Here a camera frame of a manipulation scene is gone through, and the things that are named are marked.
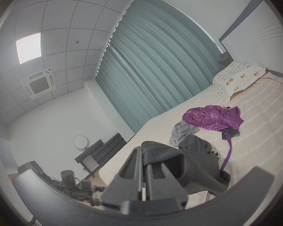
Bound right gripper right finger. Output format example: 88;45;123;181
146;163;188;206

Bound black T-shirt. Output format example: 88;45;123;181
141;135;231;197

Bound round white mirror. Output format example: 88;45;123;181
73;134;89;150

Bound purple satin garment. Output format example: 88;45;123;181
182;105;245;202

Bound ceiling air conditioner vent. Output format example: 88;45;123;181
21;67;56;100

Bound square ceiling light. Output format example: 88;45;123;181
16;32;42;65

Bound black chest of drawers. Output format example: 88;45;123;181
93;133;127;168

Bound blue-green curtain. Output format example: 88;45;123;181
94;44;165;134
107;0;223;114

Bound grey garment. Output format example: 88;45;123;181
169;121;200;148

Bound white printed pillow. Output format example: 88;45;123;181
212;61;267;102

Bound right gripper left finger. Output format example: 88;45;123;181
100;146;143;207

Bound grey bedside table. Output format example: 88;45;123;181
219;53;234;64

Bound bed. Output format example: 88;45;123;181
98;0;283;211

